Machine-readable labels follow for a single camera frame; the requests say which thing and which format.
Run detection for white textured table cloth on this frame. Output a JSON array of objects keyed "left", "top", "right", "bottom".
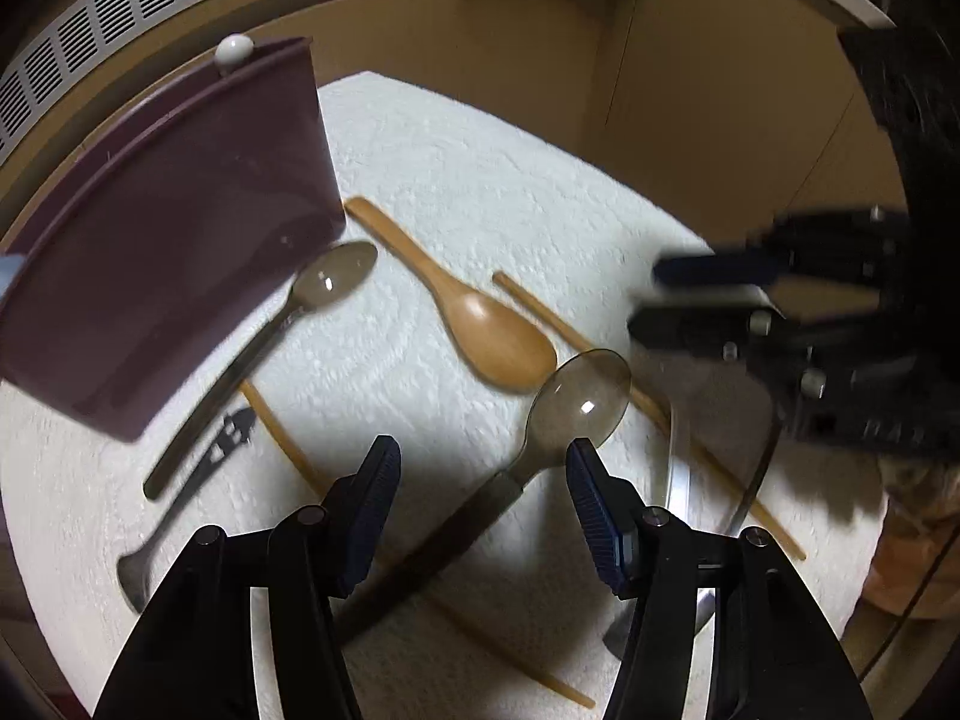
[{"left": 0, "top": 71, "right": 886, "bottom": 720}]

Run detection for translucent spoon with dark handle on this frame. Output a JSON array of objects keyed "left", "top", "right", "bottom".
[{"left": 334, "top": 349, "right": 632, "bottom": 646}]

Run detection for purple plastic container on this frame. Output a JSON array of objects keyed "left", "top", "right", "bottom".
[{"left": 0, "top": 36, "right": 347, "bottom": 443}]

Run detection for white vent grille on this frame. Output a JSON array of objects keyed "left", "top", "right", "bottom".
[{"left": 0, "top": 0, "right": 350, "bottom": 166}]

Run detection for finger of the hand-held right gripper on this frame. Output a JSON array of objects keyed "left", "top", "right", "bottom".
[
  {"left": 652, "top": 210, "right": 912, "bottom": 293},
  {"left": 628, "top": 302, "right": 833, "bottom": 400}
]

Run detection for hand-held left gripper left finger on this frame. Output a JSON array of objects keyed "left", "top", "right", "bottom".
[{"left": 94, "top": 435, "right": 402, "bottom": 720}]

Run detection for wooden spoon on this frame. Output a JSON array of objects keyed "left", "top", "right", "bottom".
[{"left": 345, "top": 197, "right": 560, "bottom": 393}]

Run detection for peach patterned cloth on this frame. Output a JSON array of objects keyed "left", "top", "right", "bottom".
[{"left": 862, "top": 457, "right": 960, "bottom": 620}]

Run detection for black plastic fork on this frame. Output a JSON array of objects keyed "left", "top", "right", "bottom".
[{"left": 118, "top": 406, "right": 260, "bottom": 611}]

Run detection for beige kitchen cabinet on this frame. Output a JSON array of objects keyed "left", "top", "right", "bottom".
[{"left": 0, "top": 0, "right": 910, "bottom": 293}]

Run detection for wooden chopstick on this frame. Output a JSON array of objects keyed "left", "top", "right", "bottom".
[
  {"left": 491, "top": 271, "right": 809, "bottom": 562},
  {"left": 238, "top": 381, "right": 597, "bottom": 710}
]

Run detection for translucent brown plastic spoon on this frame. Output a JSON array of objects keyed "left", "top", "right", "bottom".
[{"left": 142, "top": 240, "right": 380, "bottom": 502}]

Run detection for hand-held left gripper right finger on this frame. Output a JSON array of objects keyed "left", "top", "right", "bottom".
[{"left": 566, "top": 439, "right": 875, "bottom": 720}]

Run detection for metal spatula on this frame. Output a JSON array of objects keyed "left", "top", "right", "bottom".
[{"left": 604, "top": 388, "right": 781, "bottom": 665}]

